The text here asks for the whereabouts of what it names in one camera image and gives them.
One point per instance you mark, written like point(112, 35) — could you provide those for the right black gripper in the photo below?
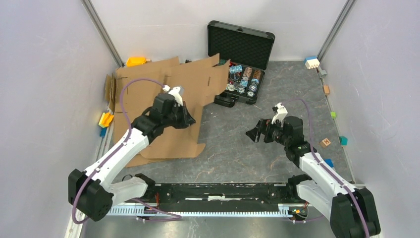
point(263, 126)

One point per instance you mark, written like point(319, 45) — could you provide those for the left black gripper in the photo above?
point(187, 119)

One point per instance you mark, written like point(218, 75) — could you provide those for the brown cardboard box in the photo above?
point(202, 81)

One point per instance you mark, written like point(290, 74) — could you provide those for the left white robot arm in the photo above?
point(92, 190)

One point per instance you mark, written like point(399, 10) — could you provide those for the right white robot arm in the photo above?
point(351, 211)

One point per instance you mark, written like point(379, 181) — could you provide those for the flat cardboard sheet stack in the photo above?
point(129, 91)

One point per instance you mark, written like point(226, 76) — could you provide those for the wooden letter cube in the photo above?
point(325, 143)

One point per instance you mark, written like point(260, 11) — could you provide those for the blue white green block stack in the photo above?
point(329, 162)

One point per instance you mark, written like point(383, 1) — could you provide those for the small orange wooden block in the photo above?
point(326, 90)

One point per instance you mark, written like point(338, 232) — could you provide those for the yellow plastic toy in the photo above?
point(134, 61)

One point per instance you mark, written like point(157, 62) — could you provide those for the yellow orange toy block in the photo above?
point(105, 120)

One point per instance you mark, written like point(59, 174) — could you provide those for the black poker chip case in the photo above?
point(248, 51)

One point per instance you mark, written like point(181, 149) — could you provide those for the small blue block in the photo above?
point(103, 132)

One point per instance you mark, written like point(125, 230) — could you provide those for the small grey block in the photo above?
point(321, 73)

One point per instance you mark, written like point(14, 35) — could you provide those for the blue white toy block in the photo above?
point(311, 62)

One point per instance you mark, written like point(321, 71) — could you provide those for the small teal block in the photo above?
point(343, 140)

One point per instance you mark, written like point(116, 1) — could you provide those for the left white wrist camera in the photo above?
point(176, 92)

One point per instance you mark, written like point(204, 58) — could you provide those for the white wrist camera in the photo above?
point(280, 112)
point(176, 92)

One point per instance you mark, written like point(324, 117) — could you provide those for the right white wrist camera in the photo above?
point(280, 112)

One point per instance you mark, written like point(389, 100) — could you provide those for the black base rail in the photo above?
point(218, 197)

